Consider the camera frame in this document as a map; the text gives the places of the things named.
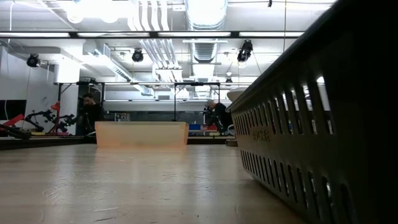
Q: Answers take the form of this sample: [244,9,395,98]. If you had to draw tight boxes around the person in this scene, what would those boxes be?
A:
[205,99,234,135]
[76,93,106,137]

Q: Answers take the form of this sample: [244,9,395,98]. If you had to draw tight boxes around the black ceiling spotlight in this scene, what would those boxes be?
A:
[236,39,254,63]
[26,54,40,68]
[131,48,144,63]

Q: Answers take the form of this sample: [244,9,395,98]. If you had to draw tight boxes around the black slotted plastic basket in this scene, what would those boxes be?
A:
[226,0,398,224]

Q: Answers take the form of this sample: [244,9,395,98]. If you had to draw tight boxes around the red stand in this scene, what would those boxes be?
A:
[49,101,70,137]

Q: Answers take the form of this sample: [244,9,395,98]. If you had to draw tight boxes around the black monitor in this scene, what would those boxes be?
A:
[0,99,27,121]

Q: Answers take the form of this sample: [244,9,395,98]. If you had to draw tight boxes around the black background rig frame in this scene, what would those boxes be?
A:
[54,81,253,123]

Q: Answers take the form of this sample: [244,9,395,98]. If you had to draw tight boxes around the black aluminium table frame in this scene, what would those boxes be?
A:
[0,30,307,151]

